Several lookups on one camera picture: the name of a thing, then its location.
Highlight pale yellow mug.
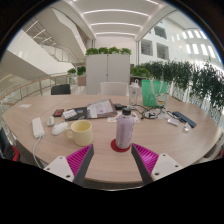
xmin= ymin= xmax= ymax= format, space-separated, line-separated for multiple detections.
xmin=62 ymin=119 xmax=94 ymax=147

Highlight lilac drink bottle black cap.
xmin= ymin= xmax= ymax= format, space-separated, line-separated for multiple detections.
xmin=115 ymin=107 xmax=136 ymax=150

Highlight clear shaker bottle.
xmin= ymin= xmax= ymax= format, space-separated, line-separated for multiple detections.
xmin=128 ymin=79 xmax=140 ymax=106

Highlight small white oval device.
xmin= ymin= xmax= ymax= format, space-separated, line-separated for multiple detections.
xmin=46 ymin=115 xmax=56 ymax=127

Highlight black chair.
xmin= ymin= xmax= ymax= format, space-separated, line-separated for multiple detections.
xmin=50 ymin=83 xmax=72 ymax=96

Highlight white computer mouse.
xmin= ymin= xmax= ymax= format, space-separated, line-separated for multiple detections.
xmin=51 ymin=121 xmax=69 ymax=136

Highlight green tote bag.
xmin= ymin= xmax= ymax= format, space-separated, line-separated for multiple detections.
xmin=141 ymin=79 xmax=169 ymax=108

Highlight green plants atop cabinet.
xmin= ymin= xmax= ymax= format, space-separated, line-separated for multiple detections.
xmin=85 ymin=46 xmax=132 ymax=56

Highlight ceiling light strips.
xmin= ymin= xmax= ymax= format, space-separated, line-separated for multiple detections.
xmin=83 ymin=0 xmax=159 ymax=37

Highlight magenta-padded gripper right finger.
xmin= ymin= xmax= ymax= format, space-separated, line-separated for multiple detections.
xmin=130 ymin=143 xmax=185 ymax=186

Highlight planter box with plants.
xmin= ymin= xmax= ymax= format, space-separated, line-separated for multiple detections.
xmin=67 ymin=65 xmax=87 ymax=87

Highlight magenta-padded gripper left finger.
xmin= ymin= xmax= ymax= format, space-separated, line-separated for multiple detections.
xmin=43 ymin=143 xmax=95 ymax=187

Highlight open book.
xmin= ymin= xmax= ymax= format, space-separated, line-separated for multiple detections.
xmin=87 ymin=98 xmax=118 ymax=120

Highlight white cabinet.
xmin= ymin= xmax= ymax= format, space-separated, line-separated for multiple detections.
xmin=85 ymin=53 xmax=132 ymax=95

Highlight flat round red coaster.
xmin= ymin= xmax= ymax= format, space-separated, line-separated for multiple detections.
xmin=110 ymin=138 xmax=132 ymax=154

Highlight white chair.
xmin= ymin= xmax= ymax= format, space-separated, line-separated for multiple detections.
xmin=99 ymin=81 xmax=129 ymax=97

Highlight row of green shrubs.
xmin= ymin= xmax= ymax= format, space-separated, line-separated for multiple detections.
xmin=129 ymin=59 xmax=224 ymax=112

